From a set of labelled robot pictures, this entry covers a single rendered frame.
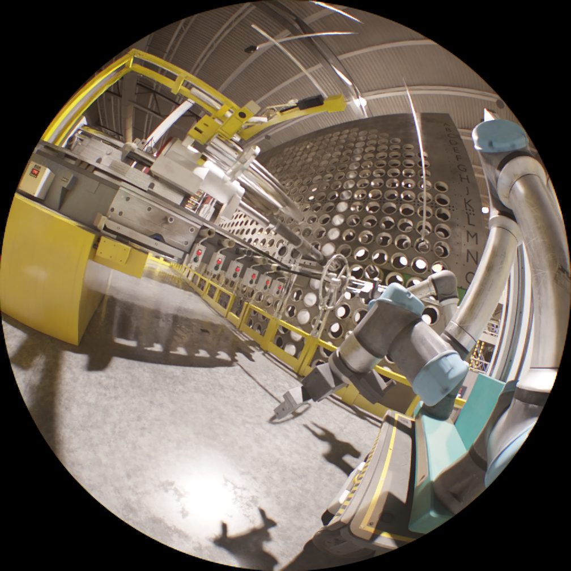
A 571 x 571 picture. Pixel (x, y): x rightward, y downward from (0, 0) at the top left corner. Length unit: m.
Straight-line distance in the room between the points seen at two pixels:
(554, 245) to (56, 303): 1.42
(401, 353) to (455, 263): 2.33
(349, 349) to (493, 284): 0.30
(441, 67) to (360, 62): 3.11
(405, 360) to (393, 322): 0.06
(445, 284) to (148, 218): 1.70
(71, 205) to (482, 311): 1.82
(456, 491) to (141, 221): 1.65
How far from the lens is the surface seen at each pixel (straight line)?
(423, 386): 0.25
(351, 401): 1.58
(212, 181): 1.57
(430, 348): 0.25
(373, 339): 0.28
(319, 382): 0.31
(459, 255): 2.60
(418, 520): 0.42
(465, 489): 0.42
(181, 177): 1.37
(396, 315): 0.27
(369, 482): 0.52
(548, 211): 0.31
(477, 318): 0.37
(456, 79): 9.26
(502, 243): 0.43
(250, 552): 0.68
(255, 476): 0.78
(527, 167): 0.36
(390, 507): 0.50
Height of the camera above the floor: 0.66
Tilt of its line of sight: 3 degrees up
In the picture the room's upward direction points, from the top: 21 degrees clockwise
